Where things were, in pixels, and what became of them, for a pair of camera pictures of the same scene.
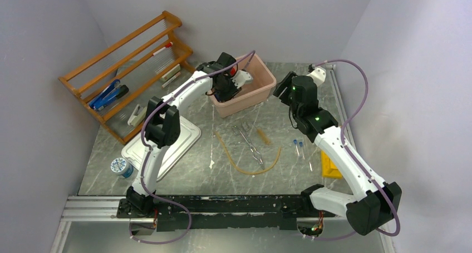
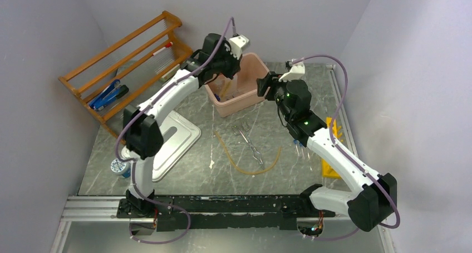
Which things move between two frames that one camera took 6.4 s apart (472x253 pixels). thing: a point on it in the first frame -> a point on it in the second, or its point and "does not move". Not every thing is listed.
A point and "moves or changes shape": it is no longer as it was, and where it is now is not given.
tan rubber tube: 234,165 does not move
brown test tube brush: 266,140 moves or changes shape
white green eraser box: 170,73 does not move
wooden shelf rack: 119,84 does not move
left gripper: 224,97 -> 237,64
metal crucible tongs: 244,129 does not move
